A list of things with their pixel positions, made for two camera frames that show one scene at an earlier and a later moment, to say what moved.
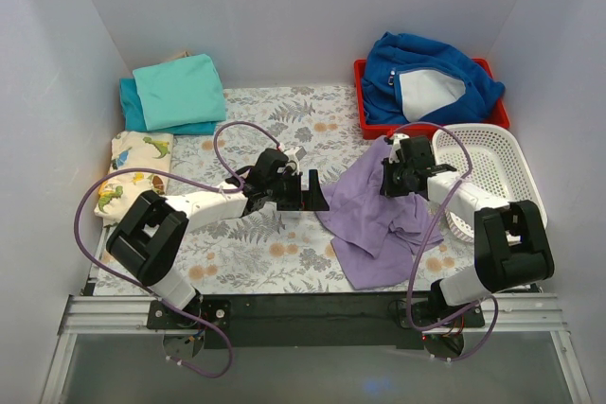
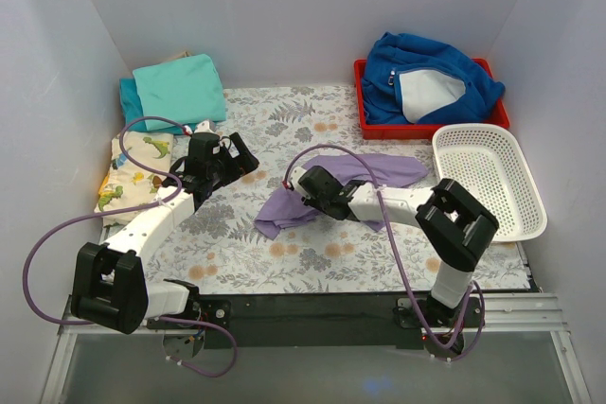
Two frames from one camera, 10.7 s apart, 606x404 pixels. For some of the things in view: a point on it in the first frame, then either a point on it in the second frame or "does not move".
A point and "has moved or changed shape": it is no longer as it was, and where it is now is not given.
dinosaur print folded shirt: (150, 151) does not move
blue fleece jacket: (413, 78) does not move
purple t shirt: (386, 232) has moved or changed shape
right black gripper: (390, 182) → (311, 198)
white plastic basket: (501, 168) does not move
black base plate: (311, 320) does not move
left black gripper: (297, 191) → (232, 161)
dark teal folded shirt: (134, 118) does not move
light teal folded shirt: (181, 92) does not move
